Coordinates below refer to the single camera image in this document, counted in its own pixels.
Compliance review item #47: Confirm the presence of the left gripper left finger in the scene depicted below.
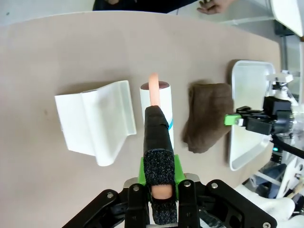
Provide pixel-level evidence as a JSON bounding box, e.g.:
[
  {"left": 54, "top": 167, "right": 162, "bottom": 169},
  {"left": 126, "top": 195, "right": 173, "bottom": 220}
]
[{"left": 62, "top": 156, "right": 152, "bottom": 228}]

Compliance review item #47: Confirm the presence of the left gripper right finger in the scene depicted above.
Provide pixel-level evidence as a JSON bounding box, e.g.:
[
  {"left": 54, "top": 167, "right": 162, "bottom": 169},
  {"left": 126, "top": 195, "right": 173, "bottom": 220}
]
[{"left": 174, "top": 154, "right": 277, "bottom": 228}]

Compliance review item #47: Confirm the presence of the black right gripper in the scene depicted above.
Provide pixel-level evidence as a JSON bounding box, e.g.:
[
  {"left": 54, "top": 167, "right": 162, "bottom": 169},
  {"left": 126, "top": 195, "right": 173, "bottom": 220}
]
[{"left": 224, "top": 96, "right": 295, "bottom": 135}]

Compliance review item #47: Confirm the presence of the brown terry cloth towel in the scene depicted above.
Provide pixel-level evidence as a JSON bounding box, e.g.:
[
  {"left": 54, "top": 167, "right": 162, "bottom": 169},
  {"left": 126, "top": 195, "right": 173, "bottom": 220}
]
[{"left": 181, "top": 82, "right": 235, "bottom": 153}]

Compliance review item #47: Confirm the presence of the lint roller with orange handle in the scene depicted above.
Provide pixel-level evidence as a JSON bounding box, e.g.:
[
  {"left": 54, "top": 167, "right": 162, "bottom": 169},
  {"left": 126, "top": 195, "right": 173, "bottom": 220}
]
[{"left": 139, "top": 72, "right": 179, "bottom": 225}]

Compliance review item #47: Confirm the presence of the person's left hand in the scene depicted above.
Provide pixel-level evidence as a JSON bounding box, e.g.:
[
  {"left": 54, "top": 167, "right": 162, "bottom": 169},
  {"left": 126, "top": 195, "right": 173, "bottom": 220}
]
[{"left": 197, "top": 0, "right": 235, "bottom": 14}]

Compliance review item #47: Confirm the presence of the white plastic tray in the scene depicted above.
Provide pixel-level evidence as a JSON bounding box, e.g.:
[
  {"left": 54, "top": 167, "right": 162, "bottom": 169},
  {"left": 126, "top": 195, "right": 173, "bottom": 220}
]
[{"left": 228, "top": 60, "right": 276, "bottom": 171}]

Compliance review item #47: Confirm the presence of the white plastic lint roller cover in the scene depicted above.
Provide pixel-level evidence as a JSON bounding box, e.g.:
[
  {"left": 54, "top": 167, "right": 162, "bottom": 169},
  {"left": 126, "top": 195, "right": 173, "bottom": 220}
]
[{"left": 54, "top": 80, "right": 137, "bottom": 166}]

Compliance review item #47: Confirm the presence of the person's dark clothed torso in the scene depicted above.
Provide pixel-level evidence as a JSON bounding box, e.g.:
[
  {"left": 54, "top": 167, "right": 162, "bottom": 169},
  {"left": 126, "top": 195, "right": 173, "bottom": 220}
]
[{"left": 92, "top": 0, "right": 199, "bottom": 14}]

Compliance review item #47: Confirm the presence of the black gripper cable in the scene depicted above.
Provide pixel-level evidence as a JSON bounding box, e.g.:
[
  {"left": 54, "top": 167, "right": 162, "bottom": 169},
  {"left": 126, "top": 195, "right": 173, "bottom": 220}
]
[{"left": 270, "top": 134, "right": 304, "bottom": 158}]

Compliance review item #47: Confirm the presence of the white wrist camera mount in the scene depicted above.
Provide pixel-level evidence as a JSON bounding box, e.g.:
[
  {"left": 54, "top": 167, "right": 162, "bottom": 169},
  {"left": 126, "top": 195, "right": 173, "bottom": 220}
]
[{"left": 265, "top": 70, "right": 294, "bottom": 100}]

